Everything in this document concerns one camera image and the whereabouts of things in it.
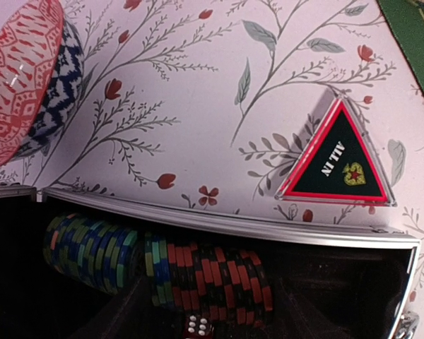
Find red black poker chip stack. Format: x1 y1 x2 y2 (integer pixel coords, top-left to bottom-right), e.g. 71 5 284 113
144 232 273 327

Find white floral tablecloth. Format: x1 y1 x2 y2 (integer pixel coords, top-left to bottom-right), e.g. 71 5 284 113
0 1 424 338

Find red white dice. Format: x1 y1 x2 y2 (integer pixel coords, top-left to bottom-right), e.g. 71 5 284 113
182 314 214 339

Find rear poker chip stack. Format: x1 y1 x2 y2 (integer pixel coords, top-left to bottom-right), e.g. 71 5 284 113
42 213 139 295

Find green round poker mat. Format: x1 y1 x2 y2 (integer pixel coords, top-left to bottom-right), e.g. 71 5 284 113
378 0 424 95

